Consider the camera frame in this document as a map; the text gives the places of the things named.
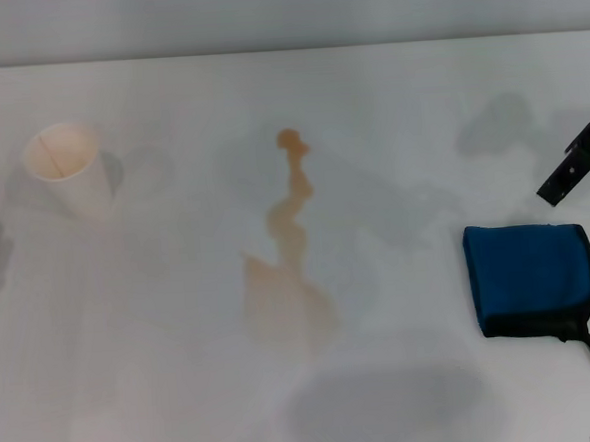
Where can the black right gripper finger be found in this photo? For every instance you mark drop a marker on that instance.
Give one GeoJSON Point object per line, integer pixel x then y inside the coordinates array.
{"type": "Point", "coordinates": [574, 166]}

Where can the blue rag with black trim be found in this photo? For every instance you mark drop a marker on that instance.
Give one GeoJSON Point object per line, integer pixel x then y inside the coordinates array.
{"type": "Point", "coordinates": [523, 272]}

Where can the white paper cup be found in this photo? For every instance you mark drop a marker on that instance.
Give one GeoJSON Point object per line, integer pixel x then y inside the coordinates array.
{"type": "Point", "coordinates": [80, 189]}

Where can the brown water stain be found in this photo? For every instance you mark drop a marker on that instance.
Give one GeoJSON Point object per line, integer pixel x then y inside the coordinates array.
{"type": "Point", "coordinates": [292, 291]}

